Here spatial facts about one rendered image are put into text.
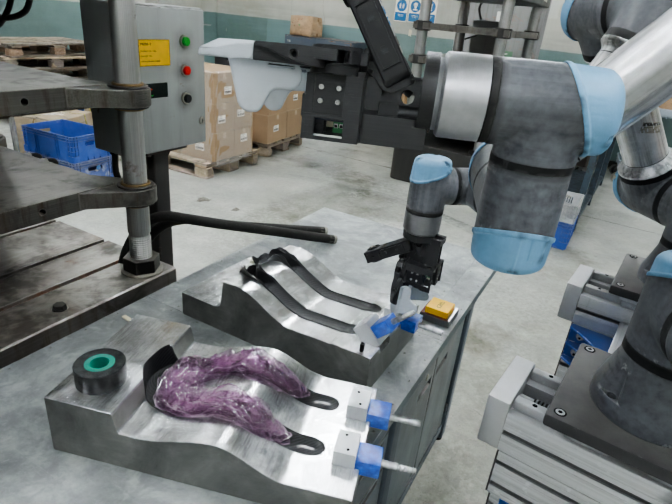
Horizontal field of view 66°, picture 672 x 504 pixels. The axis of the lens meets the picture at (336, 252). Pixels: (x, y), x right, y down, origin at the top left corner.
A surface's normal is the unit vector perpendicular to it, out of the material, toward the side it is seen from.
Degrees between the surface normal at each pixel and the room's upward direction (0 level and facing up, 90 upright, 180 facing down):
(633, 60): 62
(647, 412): 72
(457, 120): 111
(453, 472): 0
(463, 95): 80
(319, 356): 90
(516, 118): 100
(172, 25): 90
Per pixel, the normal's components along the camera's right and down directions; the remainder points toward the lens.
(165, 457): -0.22, 0.40
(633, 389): -0.80, -0.15
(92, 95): 0.39, 0.42
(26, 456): 0.09, -0.90
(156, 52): 0.86, 0.28
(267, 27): -0.53, 0.32
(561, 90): -0.11, -0.10
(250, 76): 0.07, 0.30
